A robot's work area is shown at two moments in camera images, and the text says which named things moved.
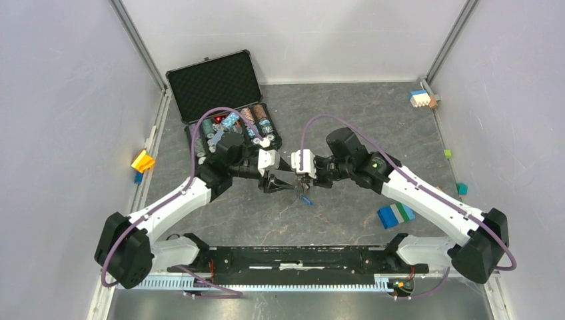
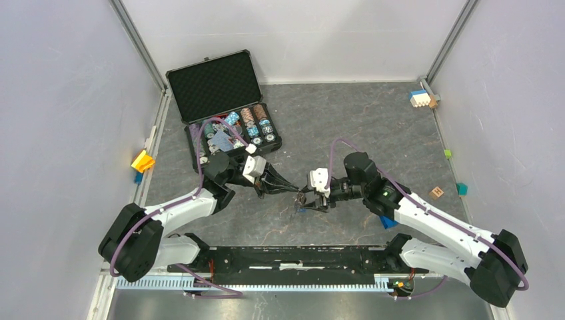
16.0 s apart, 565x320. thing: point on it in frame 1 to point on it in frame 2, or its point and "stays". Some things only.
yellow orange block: x=143 y=162 stays
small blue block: x=138 y=178 stays
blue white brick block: x=419 y=98 stays
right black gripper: x=318 y=181 to x=313 y=205
